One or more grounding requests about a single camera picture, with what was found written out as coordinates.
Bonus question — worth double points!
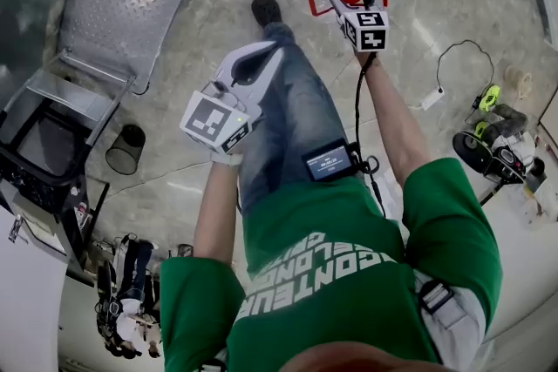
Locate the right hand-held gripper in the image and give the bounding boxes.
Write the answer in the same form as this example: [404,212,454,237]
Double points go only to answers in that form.
[327,0,390,54]

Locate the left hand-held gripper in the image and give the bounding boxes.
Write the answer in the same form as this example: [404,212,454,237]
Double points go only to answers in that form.
[180,41,285,155]

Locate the metal platform trolley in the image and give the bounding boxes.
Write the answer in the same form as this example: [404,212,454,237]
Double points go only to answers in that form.
[0,0,228,188]

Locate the person's right forearm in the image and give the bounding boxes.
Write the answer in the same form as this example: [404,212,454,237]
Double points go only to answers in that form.
[357,51,432,188]

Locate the person's left forearm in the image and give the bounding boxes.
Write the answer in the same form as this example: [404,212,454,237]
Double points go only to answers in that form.
[191,152,243,267]

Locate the person's black shoe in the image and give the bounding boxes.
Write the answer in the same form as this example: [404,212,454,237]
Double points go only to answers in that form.
[251,0,283,29]

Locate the blue jeans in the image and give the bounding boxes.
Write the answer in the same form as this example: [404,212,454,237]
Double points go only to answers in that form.
[237,22,355,215]

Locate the white wristband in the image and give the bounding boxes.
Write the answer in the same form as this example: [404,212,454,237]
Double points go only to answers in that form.
[211,150,244,167]

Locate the black screen device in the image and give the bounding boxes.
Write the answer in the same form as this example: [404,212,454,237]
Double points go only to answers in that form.
[302,138,355,182]

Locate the white power strip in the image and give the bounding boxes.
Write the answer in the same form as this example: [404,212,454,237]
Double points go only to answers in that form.
[420,85,446,112]

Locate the black mesh waste bin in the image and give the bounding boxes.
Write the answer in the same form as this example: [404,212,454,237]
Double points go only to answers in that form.
[105,124,146,176]

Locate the red white can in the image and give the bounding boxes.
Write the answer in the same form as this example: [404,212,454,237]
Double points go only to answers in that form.
[74,200,91,227]

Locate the person in green shirt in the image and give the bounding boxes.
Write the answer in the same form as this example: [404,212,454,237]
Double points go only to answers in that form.
[159,156,505,372]

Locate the person's head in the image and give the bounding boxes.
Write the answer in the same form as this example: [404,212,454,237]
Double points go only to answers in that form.
[278,342,441,372]

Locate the black cable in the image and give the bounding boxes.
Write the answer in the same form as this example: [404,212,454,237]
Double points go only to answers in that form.
[354,51,387,219]

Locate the grey shoulder strap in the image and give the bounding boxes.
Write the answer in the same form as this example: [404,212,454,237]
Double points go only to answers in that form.
[413,269,487,367]

